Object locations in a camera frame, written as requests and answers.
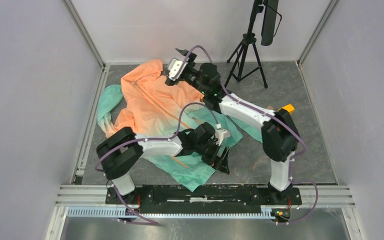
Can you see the white toothed cable tray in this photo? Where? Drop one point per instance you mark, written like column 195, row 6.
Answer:
column 121, row 212

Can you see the black hanging panel light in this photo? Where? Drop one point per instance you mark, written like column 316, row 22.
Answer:
column 269, row 25

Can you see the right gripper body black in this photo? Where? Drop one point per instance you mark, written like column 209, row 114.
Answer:
column 191, row 75

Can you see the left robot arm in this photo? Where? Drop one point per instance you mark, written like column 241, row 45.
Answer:
column 118, row 154

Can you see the black tripod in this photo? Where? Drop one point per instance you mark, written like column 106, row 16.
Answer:
column 248, row 39

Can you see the yellow toy block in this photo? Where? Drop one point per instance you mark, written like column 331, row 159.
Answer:
column 288, row 108

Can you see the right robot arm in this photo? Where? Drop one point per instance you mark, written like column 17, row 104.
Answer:
column 280, row 137

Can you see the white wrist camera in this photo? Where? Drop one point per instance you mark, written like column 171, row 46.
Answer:
column 221, row 134
column 175, row 68

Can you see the orange and teal jacket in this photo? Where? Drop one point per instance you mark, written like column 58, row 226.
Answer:
column 143, row 102

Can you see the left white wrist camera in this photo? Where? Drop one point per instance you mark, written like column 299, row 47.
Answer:
column 221, row 134

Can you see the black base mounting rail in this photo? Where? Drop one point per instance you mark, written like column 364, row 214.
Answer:
column 209, row 199

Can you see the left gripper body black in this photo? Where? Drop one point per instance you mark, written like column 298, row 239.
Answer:
column 209, row 156

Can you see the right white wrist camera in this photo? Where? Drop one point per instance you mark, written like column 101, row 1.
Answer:
column 175, row 68

